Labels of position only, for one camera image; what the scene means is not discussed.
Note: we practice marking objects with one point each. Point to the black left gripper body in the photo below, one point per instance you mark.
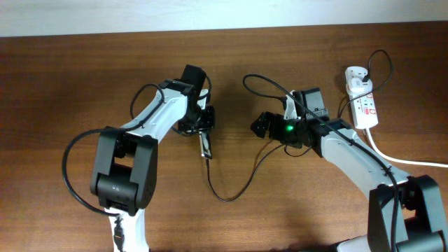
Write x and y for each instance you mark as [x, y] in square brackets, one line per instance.
[199, 119]

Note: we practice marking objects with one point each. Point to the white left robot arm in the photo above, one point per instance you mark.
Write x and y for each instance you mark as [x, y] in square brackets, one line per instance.
[126, 162]

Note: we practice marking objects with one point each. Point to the black Galaxy flip phone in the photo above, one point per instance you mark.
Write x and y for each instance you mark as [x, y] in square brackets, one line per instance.
[205, 142]

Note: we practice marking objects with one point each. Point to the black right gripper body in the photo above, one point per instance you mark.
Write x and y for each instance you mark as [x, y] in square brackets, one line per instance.
[287, 131]

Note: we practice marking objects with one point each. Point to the white power strip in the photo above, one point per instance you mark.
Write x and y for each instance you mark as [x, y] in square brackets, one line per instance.
[364, 111]

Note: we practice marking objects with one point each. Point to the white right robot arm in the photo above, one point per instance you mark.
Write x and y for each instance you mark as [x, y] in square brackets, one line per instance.
[405, 212]

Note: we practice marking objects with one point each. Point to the white charger adapter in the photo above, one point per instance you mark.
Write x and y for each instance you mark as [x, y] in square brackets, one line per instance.
[355, 83]

